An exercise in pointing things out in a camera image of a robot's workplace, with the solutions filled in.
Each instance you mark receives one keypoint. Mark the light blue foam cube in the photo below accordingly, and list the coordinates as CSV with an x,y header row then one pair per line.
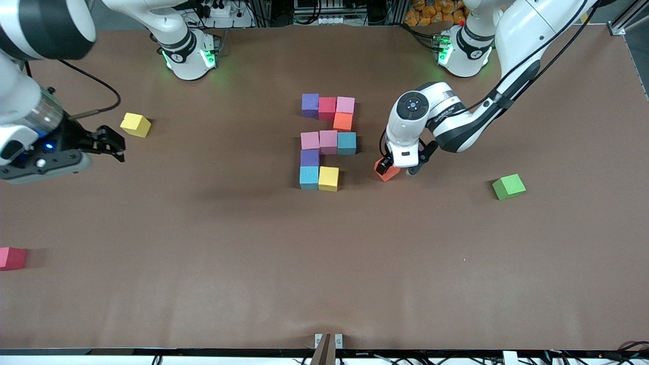
x,y
309,177
347,143

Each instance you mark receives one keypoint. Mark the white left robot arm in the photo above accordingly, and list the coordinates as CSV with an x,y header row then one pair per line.
x,y
527,25

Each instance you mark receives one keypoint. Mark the small metal bracket plate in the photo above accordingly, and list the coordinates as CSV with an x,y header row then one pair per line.
x,y
318,339

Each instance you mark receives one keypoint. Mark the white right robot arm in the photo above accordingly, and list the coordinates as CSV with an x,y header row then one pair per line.
x,y
15,96

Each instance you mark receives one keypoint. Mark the aluminium frame profile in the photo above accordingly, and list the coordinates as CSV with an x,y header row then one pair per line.
x,y
621,25

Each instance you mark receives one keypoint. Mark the pale pink foam cube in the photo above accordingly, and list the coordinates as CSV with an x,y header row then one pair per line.
x,y
328,142

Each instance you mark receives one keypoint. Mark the white power strip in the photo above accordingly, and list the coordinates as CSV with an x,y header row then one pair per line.
x,y
236,20
334,20

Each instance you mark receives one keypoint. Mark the violet blue foam cube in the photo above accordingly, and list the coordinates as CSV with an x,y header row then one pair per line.
x,y
310,157

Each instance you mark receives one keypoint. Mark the dark purple foam cube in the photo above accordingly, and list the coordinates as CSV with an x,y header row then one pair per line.
x,y
310,105

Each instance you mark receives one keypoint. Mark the crimson foam cube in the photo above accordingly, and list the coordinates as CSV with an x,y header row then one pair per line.
x,y
327,108
12,258

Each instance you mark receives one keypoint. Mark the green foam cube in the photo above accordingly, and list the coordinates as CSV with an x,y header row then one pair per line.
x,y
508,187

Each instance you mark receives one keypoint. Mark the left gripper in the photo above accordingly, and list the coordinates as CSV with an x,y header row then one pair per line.
x,y
386,163

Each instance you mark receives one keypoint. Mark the brown table cover sheet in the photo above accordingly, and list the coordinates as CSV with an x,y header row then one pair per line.
x,y
152,294

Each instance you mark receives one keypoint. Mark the orange foam cube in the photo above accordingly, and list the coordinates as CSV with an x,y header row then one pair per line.
x,y
343,122
388,176

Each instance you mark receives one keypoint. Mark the yellow foam cube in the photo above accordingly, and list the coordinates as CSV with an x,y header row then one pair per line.
x,y
328,178
135,125

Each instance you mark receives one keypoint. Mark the orange fruit net bag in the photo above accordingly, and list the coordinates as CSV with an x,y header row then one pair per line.
x,y
423,15

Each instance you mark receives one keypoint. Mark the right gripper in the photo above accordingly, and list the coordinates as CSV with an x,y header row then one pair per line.
x,y
74,137

